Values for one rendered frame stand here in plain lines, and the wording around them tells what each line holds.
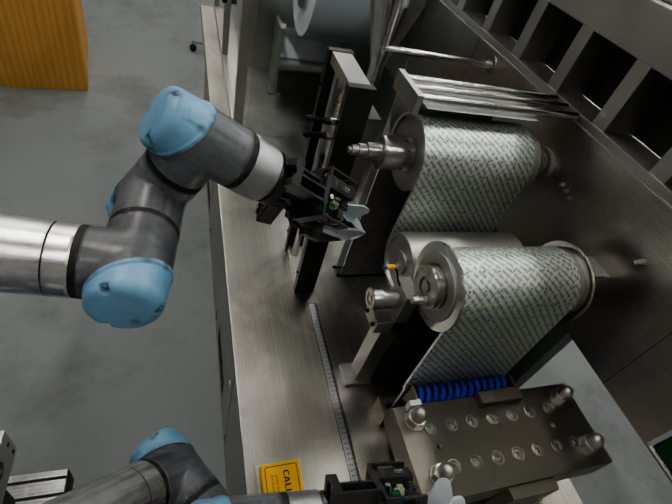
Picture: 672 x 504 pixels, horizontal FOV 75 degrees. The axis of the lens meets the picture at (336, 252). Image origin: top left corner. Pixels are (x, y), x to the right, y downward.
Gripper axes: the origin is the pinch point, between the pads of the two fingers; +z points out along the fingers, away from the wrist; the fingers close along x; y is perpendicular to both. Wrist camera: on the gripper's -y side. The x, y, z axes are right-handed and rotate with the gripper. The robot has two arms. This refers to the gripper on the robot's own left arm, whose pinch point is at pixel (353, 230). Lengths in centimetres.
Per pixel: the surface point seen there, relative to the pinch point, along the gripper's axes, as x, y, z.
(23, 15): 146, -266, -40
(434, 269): -4.4, 11.1, 8.0
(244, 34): 65, -57, -1
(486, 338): -12.2, 13.4, 23.8
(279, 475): -41.5, -14.1, 8.1
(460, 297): -8.5, 15.6, 8.9
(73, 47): 146, -269, -11
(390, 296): -8.4, 1.6, 10.6
